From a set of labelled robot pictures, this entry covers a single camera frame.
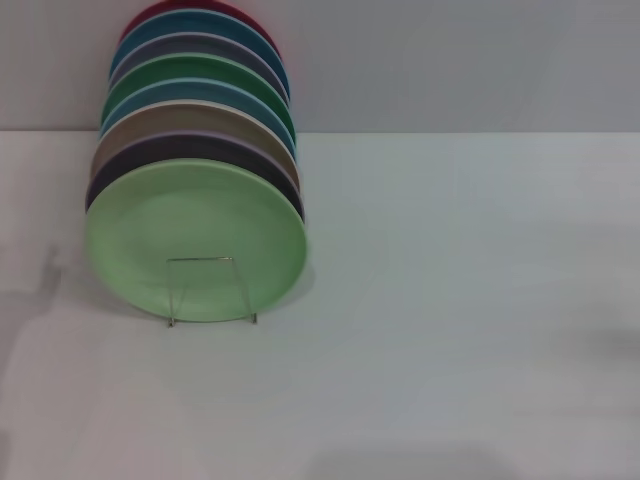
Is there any red plate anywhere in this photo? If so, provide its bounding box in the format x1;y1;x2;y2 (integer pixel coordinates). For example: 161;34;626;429
118;0;284;64

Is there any dark green plate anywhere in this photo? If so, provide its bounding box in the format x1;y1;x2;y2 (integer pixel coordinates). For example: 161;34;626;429
99;51;293;132

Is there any grey purple plate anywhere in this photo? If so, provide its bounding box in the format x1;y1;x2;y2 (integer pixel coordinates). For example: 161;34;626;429
108;32;292;104

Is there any clear acrylic plate rack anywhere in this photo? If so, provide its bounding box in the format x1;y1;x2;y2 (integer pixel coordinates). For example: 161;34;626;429
165;255;259;329

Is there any light blue plate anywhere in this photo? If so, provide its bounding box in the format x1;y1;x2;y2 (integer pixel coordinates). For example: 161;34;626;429
98;77;298;154

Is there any lilac plate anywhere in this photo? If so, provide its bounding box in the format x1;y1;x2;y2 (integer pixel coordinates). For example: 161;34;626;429
84;130;306;222

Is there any light green plate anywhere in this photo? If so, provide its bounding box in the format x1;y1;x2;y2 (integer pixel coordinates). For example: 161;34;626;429
84;158;309;324

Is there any tan plate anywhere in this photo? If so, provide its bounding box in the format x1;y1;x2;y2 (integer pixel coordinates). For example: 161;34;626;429
89;98;302;192

